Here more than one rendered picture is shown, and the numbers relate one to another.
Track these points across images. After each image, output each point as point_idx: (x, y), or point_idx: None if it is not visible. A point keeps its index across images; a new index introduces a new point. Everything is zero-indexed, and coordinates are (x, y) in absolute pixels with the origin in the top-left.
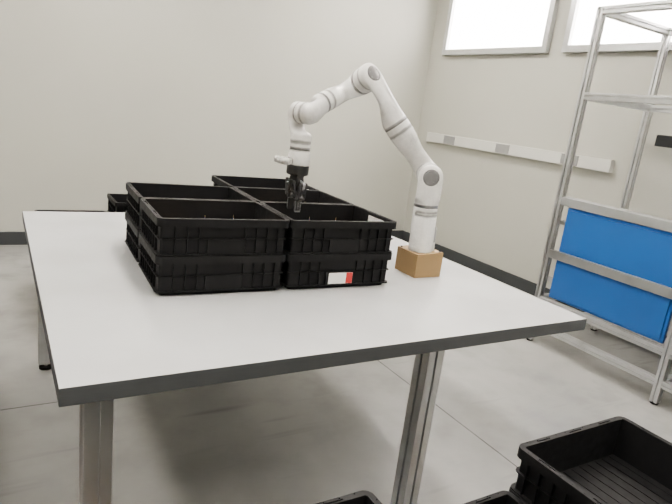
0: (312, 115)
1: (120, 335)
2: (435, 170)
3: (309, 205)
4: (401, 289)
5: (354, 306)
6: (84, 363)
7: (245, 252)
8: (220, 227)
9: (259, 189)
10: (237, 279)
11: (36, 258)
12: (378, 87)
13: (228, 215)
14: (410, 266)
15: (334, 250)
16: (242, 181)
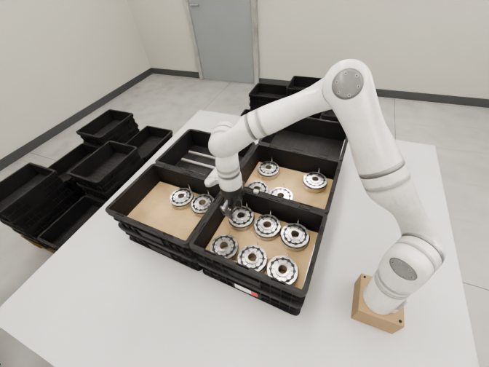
0: (215, 153)
1: (65, 278)
2: (412, 267)
3: (271, 201)
4: (303, 334)
5: (217, 336)
6: (21, 299)
7: (166, 244)
8: (139, 228)
9: (277, 149)
10: (167, 253)
11: (142, 168)
12: (347, 112)
13: (206, 188)
14: (354, 305)
15: (234, 276)
16: (301, 120)
